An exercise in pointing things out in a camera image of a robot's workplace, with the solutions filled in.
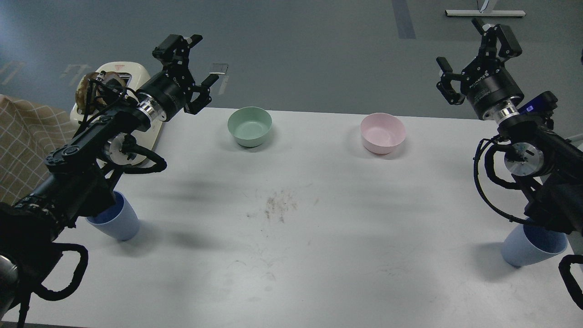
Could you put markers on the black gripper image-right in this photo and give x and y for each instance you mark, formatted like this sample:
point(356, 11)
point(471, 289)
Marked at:
point(485, 82)

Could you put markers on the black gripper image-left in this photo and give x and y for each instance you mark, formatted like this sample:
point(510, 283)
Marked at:
point(173, 88)

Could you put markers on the blue cup image-left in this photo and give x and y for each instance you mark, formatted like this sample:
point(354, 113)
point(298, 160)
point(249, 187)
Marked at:
point(120, 221)

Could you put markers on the blue cup image-right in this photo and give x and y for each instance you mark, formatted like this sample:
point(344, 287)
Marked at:
point(528, 245)

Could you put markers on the white desk foot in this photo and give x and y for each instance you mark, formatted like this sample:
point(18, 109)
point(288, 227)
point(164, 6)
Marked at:
point(485, 9)

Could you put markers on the toast slice right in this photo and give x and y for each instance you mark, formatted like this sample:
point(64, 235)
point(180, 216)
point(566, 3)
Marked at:
point(109, 87)

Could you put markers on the toast slice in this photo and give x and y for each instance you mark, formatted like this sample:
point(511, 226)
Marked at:
point(81, 92)
point(109, 87)

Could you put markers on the green bowl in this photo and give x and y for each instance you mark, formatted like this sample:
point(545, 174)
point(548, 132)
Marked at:
point(250, 126)

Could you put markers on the toast slice left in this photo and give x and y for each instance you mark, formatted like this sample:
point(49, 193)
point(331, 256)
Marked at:
point(81, 92)

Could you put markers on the pink bowl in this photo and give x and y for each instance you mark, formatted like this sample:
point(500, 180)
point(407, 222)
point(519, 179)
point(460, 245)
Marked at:
point(382, 133)

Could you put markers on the white chair base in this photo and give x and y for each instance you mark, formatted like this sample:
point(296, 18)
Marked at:
point(576, 140)

